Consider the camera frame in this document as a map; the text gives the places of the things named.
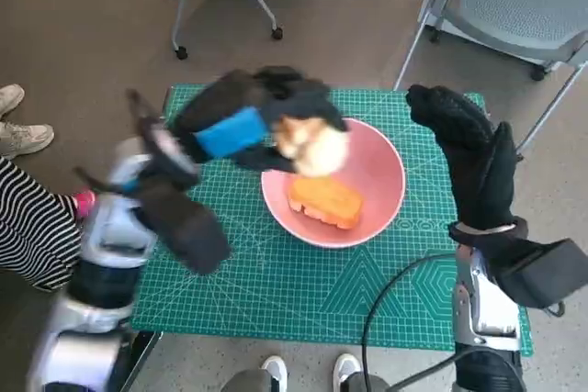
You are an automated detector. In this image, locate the small pink object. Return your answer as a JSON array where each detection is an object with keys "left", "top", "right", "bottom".
[{"left": 73, "top": 190, "right": 97, "bottom": 218}]

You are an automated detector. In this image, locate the green cutting mat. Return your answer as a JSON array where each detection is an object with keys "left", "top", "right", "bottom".
[{"left": 130, "top": 84, "right": 535, "bottom": 357}]

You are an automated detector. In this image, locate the black table frame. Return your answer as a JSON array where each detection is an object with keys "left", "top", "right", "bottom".
[{"left": 107, "top": 330, "right": 163, "bottom": 392}]

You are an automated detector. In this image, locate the white shoe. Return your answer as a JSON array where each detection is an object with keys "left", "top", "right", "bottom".
[
  {"left": 332, "top": 353, "right": 362, "bottom": 388},
  {"left": 261, "top": 355, "right": 288, "bottom": 392}
]

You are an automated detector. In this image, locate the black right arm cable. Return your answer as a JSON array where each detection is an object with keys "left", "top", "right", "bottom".
[{"left": 361, "top": 252, "right": 520, "bottom": 392}]

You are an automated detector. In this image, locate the round toy bread bun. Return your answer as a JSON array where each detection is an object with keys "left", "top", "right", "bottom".
[{"left": 273, "top": 114, "right": 350, "bottom": 177}]

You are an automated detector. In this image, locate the grey wheeled chair frame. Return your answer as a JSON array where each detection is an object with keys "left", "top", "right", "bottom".
[{"left": 160, "top": 0, "right": 284, "bottom": 62}]

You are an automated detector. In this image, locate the pink bowl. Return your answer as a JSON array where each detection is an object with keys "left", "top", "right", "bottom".
[{"left": 260, "top": 117, "right": 406, "bottom": 249}]

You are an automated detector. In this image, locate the grey trouser leg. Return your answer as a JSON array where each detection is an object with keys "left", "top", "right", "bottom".
[
  {"left": 220, "top": 371, "right": 272, "bottom": 392},
  {"left": 342, "top": 373, "right": 391, "bottom": 392}
]

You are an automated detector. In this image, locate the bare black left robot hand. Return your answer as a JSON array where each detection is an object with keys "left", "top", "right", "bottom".
[{"left": 176, "top": 65, "right": 348, "bottom": 173}]

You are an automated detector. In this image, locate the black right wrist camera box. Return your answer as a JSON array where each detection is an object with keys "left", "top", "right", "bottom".
[{"left": 489, "top": 238, "right": 588, "bottom": 308}]

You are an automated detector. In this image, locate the person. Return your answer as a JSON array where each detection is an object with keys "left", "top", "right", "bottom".
[{"left": 0, "top": 155, "right": 86, "bottom": 292}]

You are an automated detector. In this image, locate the orange toy bread loaf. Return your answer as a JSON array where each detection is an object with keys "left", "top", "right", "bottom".
[{"left": 287, "top": 176, "right": 364, "bottom": 230}]

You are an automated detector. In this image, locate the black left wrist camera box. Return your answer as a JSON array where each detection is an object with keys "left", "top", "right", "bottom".
[{"left": 137, "top": 175, "right": 233, "bottom": 276}]

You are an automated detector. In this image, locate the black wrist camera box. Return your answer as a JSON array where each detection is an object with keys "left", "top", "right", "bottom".
[
  {"left": 137, "top": 175, "right": 233, "bottom": 276},
  {"left": 489, "top": 238, "right": 588, "bottom": 308}
]

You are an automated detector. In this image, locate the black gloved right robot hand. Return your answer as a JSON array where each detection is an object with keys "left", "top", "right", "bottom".
[{"left": 406, "top": 84, "right": 518, "bottom": 230}]

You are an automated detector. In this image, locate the beige sneaker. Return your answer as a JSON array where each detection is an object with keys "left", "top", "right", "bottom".
[
  {"left": 0, "top": 121, "right": 55, "bottom": 159},
  {"left": 0, "top": 84, "right": 25, "bottom": 117}
]

